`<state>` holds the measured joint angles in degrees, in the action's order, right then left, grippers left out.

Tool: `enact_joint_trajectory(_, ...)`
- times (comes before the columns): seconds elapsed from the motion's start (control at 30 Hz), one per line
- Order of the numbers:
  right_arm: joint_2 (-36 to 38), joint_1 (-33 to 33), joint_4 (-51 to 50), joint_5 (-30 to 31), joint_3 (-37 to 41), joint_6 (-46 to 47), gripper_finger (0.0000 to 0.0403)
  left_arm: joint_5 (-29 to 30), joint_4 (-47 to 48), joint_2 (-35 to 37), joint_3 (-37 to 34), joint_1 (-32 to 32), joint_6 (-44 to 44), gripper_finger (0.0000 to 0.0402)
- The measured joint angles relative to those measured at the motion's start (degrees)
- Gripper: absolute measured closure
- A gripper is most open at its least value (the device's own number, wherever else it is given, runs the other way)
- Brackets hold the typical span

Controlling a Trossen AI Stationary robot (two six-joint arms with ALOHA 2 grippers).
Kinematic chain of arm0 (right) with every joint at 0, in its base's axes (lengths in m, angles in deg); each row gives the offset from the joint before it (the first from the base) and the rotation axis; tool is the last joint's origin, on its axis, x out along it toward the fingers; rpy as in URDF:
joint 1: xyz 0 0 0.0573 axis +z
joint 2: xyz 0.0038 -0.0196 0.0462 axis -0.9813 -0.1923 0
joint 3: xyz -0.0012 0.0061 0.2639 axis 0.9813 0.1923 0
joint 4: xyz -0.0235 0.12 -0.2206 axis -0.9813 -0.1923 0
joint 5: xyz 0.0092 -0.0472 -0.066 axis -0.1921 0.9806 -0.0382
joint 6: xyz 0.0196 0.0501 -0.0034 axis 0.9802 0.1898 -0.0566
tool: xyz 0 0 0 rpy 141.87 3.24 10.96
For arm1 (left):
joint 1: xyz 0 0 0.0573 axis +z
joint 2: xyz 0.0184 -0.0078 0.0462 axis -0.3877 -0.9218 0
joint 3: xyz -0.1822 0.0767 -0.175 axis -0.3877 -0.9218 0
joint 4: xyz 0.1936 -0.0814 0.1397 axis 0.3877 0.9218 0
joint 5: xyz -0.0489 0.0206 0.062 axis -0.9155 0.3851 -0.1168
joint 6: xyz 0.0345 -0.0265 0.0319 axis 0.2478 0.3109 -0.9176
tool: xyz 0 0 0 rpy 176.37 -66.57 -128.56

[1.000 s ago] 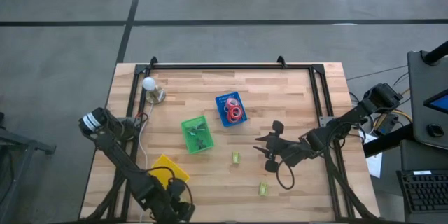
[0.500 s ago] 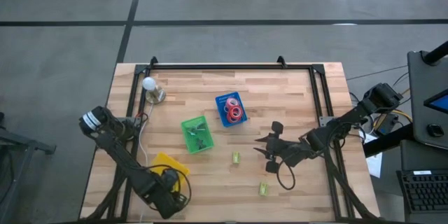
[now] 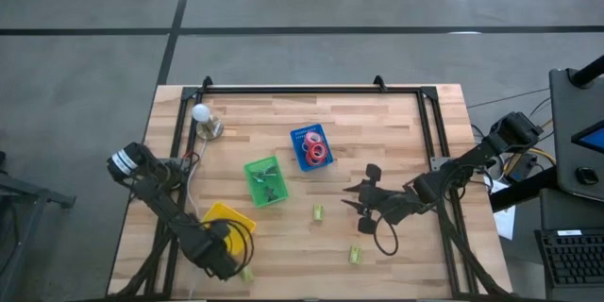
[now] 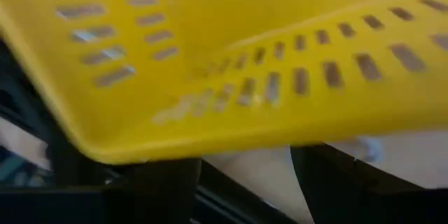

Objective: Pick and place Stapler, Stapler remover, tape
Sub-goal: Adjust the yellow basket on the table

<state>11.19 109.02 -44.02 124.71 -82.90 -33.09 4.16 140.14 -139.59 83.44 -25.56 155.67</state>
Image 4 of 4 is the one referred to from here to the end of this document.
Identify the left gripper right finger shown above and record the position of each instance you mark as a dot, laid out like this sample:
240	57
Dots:
350	196

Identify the white power adapter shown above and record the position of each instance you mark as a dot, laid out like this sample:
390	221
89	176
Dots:
21	143

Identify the yellow plastic basket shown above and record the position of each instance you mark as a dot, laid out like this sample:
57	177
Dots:
210	24

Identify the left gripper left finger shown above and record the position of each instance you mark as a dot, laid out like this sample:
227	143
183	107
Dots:
164	189

